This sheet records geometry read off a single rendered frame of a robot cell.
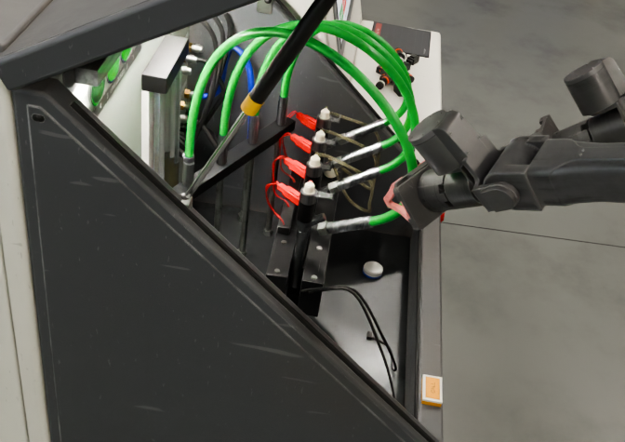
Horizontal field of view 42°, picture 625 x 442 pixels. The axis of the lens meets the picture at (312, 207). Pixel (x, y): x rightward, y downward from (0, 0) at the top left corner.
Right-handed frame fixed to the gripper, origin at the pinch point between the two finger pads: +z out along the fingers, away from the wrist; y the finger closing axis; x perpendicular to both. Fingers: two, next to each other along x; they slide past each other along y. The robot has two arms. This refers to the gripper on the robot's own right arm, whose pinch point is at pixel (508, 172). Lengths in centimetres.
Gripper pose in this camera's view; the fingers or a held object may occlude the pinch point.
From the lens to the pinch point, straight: 130.3
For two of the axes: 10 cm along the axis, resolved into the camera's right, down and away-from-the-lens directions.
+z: -7.4, 3.3, 5.9
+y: -5.6, -7.9, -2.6
